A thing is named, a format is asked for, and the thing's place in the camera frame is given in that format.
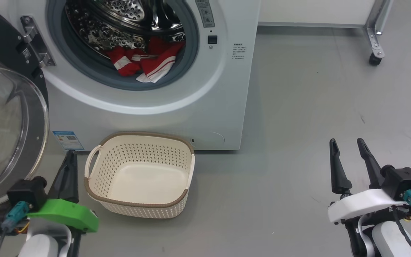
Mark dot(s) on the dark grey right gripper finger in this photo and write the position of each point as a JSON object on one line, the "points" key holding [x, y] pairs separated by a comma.
{"points": [[339, 178], [374, 171]]}

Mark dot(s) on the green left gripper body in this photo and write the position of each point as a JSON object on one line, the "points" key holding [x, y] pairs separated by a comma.
{"points": [[66, 212]]}

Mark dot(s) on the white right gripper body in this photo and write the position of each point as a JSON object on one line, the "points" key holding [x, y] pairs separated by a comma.
{"points": [[359, 203]]}

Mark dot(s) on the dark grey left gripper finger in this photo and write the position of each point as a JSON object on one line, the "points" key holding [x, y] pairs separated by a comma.
{"points": [[58, 189], [71, 185]]}

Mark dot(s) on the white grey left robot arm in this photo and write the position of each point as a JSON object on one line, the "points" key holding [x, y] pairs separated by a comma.
{"points": [[43, 246]]}

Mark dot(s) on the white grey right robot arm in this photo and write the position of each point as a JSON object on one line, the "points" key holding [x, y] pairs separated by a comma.
{"points": [[394, 239]]}

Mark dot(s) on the cream perforated laundry basket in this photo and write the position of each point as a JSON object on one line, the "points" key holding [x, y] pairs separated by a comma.
{"points": [[145, 182]]}

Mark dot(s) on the white washing machine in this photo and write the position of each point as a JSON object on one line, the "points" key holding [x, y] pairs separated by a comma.
{"points": [[155, 107]]}

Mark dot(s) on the metal door hinge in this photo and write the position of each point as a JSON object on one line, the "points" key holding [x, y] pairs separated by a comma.
{"points": [[36, 43]]}

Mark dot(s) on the blue energy label sticker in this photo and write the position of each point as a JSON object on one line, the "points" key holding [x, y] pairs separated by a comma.
{"points": [[68, 140]]}

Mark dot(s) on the grey warning label sticker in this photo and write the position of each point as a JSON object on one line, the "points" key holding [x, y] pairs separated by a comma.
{"points": [[205, 14]]}

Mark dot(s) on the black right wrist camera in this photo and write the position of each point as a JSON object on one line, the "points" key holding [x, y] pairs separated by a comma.
{"points": [[403, 182]]}

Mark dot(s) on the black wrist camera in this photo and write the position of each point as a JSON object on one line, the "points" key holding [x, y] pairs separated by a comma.
{"points": [[25, 192], [403, 182]]}

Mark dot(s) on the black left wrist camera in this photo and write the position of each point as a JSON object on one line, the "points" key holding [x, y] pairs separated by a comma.
{"points": [[25, 192]]}

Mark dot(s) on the metal frame leg with caster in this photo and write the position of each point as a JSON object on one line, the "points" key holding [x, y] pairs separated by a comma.
{"points": [[375, 35]]}

